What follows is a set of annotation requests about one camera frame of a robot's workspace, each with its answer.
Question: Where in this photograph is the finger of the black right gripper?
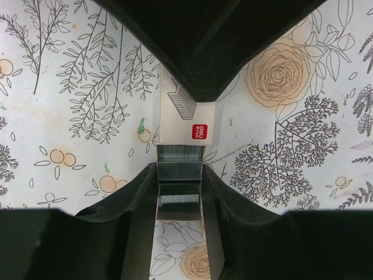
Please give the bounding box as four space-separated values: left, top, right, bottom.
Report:
98 0 321 102

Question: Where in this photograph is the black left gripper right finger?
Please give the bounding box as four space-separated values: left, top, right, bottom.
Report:
202 166 372 279

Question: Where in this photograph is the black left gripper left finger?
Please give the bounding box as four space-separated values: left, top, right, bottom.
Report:
1 163 157 279

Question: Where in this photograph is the small staple box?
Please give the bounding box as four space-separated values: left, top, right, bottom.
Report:
159 67 216 146

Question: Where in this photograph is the floral patterned table mat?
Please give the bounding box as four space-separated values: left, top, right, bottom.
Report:
1 1 372 279

